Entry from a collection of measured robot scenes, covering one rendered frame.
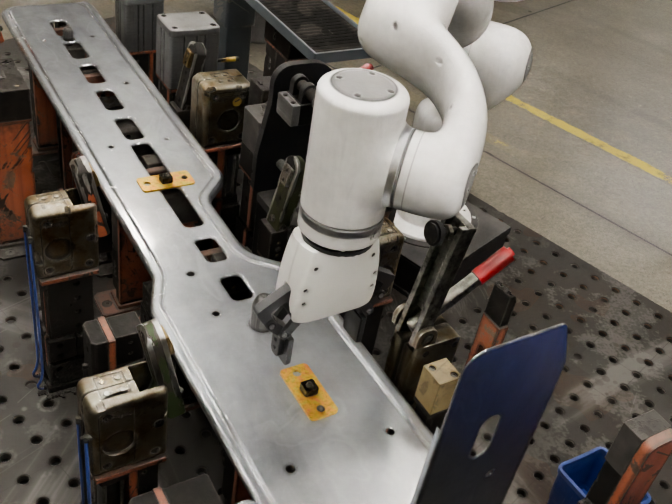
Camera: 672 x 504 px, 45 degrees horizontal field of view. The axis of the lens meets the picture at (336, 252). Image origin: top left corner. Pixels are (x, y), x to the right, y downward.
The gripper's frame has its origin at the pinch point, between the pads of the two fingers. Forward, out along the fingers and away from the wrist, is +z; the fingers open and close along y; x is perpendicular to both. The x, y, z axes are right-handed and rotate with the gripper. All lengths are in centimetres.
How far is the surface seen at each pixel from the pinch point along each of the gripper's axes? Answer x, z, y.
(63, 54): -93, 9, 3
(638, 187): -122, 112, -243
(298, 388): -0.6, 8.4, 1.1
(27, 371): -43, 39, 24
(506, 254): 0.6, -5.7, -25.2
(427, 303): 1.5, -2.2, -13.6
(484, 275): 0.9, -3.5, -22.2
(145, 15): -102, 7, -17
